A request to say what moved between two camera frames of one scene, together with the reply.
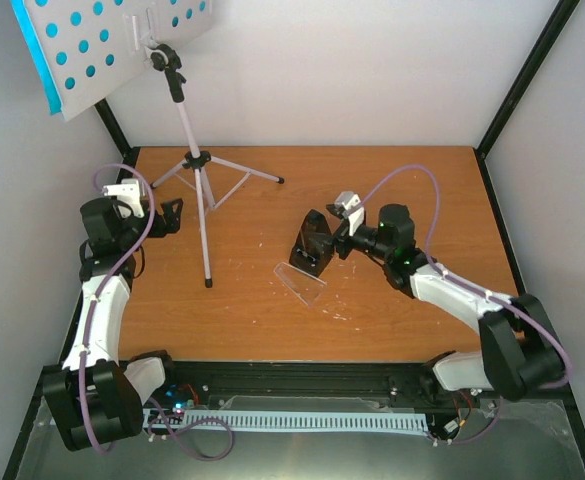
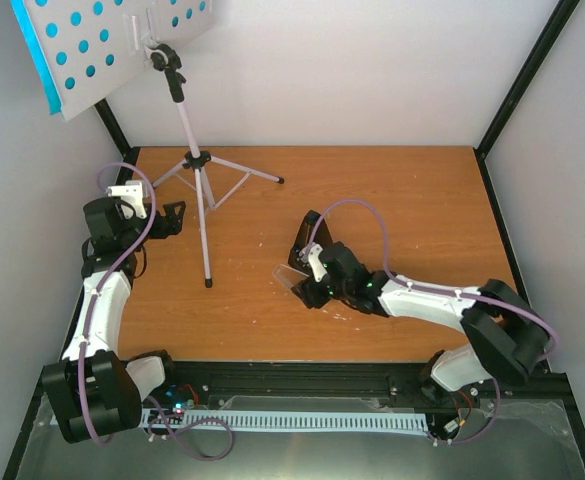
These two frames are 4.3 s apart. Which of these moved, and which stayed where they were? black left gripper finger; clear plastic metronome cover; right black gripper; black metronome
Moved: right black gripper
Stayed: black metronome; clear plastic metronome cover; black left gripper finger
